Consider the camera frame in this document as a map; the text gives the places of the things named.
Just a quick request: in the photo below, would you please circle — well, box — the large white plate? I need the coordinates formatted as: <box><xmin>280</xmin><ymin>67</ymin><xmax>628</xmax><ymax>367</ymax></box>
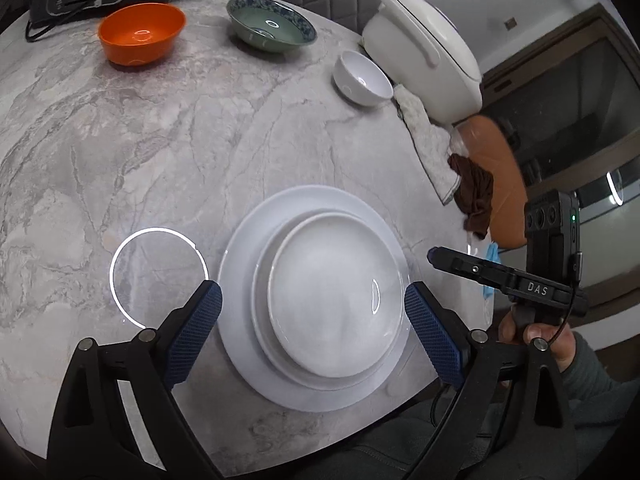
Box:
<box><xmin>217</xmin><ymin>185</ymin><xmax>411</xmax><ymax>413</ymax></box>

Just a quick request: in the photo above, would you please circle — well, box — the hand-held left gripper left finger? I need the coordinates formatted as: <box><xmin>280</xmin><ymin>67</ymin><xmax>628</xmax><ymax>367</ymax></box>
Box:
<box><xmin>46</xmin><ymin>280</ymin><xmax>224</xmax><ymax>480</ymax></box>

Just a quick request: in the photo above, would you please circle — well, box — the orange chair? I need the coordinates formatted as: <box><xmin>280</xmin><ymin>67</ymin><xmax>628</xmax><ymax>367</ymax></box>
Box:
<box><xmin>455</xmin><ymin>114</ymin><xmax>528</xmax><ymax>251</ymax></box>

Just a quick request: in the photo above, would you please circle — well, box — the orange bowl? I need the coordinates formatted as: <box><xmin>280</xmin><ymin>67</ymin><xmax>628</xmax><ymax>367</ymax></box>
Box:
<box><xmin>97</xmin><ymin>2</ymin><xmax>187</xmax><ymax>67</ymax></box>

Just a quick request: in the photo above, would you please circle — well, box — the person's right forearm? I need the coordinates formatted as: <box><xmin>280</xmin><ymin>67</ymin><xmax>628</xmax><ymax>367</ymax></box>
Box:
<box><xmin>560</xmin><ymin>332</ymin><xmax>640</xmax><ymax>461</ymax></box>

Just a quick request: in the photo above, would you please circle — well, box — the white shallow plate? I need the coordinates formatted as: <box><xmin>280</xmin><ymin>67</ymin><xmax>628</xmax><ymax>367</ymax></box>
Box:
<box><xmin>251</xmin><ymin>208</ymin><xmax>408</xmax><ymax>391</ymax></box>

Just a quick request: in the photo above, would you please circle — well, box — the person's right hand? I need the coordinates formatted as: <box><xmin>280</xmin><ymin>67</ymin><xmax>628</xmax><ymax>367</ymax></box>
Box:
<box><xmin>497</xmin><ymin>309</ymin><xmax>577</xmax><ymax>375</ymax></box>

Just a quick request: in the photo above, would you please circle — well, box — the blue patterned bowl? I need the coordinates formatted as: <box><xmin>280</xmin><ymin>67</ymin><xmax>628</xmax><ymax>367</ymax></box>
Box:
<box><xmin>226</xmin><ymin>0</ymin><xmax>318</xmax><ymax>55</ymax></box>

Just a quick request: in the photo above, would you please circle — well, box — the small white bowl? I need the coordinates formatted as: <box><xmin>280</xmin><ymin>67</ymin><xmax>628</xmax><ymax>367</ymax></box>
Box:
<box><xmin>333</xmin><ymin>50</ymin><xmax>394</xmax><ymax>107</ymax></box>

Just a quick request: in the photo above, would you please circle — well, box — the white purple rice cooker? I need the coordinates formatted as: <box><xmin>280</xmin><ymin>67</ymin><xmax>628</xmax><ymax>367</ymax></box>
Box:
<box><xmin>361</xmin><ymin>0</ymin><xmax>484</xmax><ymax>125</ymax></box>

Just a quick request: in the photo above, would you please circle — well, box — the white towel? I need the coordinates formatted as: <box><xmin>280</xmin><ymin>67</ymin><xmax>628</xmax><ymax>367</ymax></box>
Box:
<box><xmin>393</xmin><ymin>85</ymin><xmax>463</xmax><ymax>206</ymax></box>

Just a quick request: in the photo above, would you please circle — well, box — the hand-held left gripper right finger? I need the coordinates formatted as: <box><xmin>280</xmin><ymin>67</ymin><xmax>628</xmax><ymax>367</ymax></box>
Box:
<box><xmin>404</xmin><ymin>281</ymin><xmax>578</xmax><ymax>480</ymax></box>

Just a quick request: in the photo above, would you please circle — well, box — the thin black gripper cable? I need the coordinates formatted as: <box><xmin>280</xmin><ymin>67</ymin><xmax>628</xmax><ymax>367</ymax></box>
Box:
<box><xmin>542</xmin><ymin>251</ymin><xmax>584</xmax><ymax>346</ymax></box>

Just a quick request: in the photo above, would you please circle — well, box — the dark glass door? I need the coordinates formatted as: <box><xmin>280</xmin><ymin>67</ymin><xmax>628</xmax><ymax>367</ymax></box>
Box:
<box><xmin>482</xmin><ymin>2</ymin><xmax>640</xmax><ymax>311</ymax></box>

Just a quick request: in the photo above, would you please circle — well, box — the brown cloth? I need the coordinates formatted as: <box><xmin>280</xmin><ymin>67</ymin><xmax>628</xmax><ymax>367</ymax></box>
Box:
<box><xmin>447</xmin><ymin>154</ymin><xmax>495</xmax><ymax>240</ymax></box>

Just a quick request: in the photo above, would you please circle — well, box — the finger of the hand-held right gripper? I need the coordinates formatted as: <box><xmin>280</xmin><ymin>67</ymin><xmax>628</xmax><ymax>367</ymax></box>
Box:
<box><xmin>427</xmin><ymin>246</ymin><xmax>518</xmax><ymax>293</ymax></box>

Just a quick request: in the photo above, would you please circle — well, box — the white deep plate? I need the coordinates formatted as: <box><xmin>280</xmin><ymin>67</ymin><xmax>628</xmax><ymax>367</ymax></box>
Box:
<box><xmin>269</xmin><ymin>211</ymin><xmax>407</xmax><ymax>378</ymax></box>

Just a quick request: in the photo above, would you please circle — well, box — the blue face mask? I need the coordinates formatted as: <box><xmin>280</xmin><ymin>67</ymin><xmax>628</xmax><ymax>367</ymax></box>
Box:
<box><xmin>481</xmin><ymin>241</ymin><xmax>503</xmax><ymax>302</ymax></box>

